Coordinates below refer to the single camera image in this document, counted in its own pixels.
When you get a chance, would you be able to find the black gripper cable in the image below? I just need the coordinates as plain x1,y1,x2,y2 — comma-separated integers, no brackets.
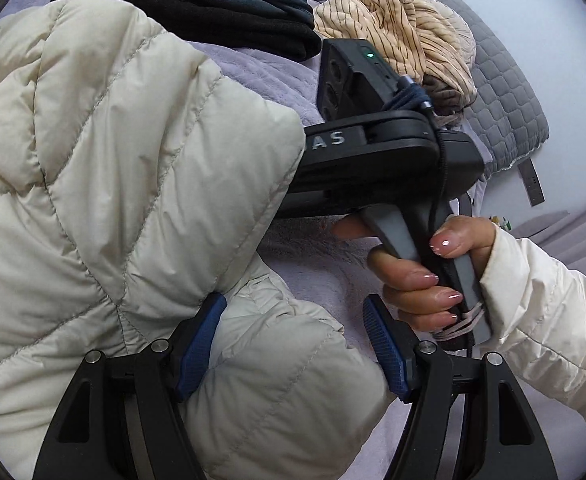
385,74,477,359

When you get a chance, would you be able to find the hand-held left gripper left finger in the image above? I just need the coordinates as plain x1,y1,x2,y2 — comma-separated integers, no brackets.
32,292,228,480

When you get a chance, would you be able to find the black garment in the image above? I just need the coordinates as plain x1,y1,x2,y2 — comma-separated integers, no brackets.
52,0,323,61

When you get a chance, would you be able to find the person's right hand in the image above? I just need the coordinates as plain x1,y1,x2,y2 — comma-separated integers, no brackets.
331,213,498,334

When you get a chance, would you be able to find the beige striped garment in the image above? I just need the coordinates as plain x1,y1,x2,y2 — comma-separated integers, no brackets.
307,0,478,117

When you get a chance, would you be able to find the grey strap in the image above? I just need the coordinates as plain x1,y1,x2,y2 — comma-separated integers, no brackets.
517,157,546,208

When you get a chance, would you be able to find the grey quilted pad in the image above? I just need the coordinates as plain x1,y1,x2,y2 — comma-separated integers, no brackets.
318,0,550,177

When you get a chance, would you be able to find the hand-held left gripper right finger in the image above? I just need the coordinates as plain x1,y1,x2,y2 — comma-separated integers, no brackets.
362,293,557,480

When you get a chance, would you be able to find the cream puffer jacket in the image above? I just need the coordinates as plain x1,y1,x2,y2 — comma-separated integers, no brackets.
0,0,400,480

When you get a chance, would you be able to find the grey bed sheet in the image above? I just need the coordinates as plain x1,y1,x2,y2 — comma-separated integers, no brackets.
517,195,586,272

